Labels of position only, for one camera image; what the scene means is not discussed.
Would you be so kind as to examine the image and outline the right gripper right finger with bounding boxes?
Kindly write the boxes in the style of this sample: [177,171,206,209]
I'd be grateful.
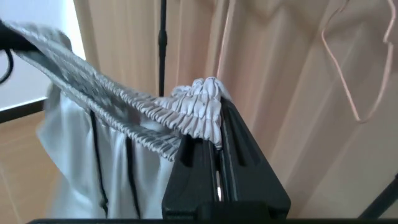
[216,96,292,219]

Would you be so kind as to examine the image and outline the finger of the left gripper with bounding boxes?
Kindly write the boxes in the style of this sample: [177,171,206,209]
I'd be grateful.
[0,20,40,54]

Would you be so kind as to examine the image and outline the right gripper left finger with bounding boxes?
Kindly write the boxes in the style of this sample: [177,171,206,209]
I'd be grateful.
[161,133,219,219]

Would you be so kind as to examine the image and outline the pale grey shorts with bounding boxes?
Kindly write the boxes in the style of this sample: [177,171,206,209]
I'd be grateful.
[2,20,233,219]

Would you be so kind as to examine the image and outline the pink clothes hanger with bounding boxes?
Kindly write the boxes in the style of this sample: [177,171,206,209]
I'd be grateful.
[321,0,397,124]

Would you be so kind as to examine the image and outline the window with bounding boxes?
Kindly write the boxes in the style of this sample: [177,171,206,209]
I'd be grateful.
[0,0,86,124]

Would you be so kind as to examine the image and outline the beige curtain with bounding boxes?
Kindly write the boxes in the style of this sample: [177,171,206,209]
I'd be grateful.
[73,0,398,219]

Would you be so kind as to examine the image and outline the black cable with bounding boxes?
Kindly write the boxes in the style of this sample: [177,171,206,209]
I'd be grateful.
[0,49,15,85]

